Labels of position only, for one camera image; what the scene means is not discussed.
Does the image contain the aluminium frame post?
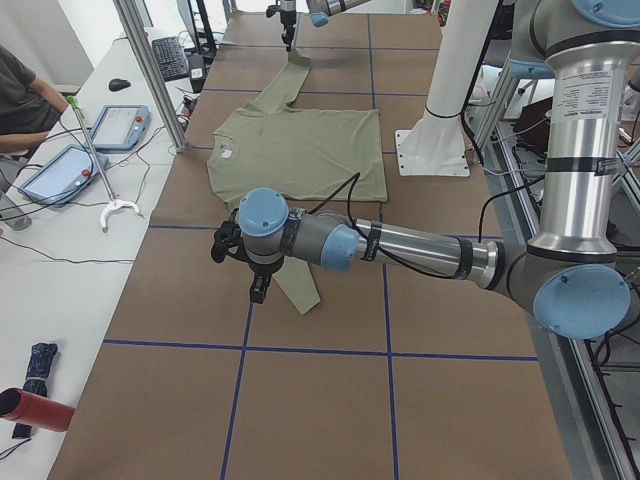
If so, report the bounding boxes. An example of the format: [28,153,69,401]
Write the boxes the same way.
[113,0,187,153]

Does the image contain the olive green long-sleeve shirt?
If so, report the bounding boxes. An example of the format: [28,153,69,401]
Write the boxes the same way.
[207,50,388,314]

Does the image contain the far teach pendant tablet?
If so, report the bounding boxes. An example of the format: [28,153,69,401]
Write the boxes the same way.
[90,105,150,153]

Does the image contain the near teach pendant tablet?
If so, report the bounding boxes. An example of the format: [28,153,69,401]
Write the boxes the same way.
[18,145,99,206]

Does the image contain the black computer keyboard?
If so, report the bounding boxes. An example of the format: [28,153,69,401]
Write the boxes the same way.
[151,36,189,81]

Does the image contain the dark blue folded umbrella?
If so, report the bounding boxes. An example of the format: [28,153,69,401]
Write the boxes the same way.
[12,343,58,439]

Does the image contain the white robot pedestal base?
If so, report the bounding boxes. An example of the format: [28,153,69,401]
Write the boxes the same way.
[395,0,499,177]

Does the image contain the red cylindrical bottle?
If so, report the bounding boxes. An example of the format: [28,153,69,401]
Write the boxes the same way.
[1,388,75,432]

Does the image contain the black computer mouse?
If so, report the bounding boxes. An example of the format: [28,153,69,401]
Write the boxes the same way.
[108,78,131,92]

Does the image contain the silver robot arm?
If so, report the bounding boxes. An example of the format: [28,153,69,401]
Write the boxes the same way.
[232,1,639,340]
[265,0,369,52]

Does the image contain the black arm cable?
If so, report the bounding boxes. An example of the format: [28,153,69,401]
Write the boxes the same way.
[294,171,481,279]

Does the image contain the seated person in grey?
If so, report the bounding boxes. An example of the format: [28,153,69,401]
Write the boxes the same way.
[0,43,69,156]

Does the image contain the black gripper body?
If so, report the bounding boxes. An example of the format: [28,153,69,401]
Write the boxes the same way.
[249,259,283,283]
[277,0,296,36]

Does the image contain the reacher grabber stick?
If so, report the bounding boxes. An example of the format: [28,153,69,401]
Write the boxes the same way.
[66,95,144,233]

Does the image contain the teach pendant tablet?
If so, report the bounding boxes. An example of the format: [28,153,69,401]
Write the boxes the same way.
[18,145,99,206]
[90,105,150,153]

